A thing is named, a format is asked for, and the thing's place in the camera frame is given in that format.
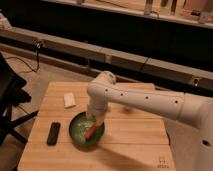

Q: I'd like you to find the black cable on floor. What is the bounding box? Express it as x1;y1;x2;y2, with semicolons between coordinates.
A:
4;40;45;74

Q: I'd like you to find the black cable at rail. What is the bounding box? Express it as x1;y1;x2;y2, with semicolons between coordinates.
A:
139;56;151;73

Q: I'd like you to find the black remote control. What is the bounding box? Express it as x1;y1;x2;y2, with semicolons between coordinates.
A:
47;122;61;145

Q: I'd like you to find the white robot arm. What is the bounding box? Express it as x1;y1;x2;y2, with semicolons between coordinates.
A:
87;71;213;171

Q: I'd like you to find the green ceramic bowl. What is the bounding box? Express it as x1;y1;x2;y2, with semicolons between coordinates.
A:
69;112;105;147

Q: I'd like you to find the white rectangular block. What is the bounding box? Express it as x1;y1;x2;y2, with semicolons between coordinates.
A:
64;93;76;108

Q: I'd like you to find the black office chair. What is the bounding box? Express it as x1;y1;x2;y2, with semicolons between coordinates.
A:
0;52;38;145

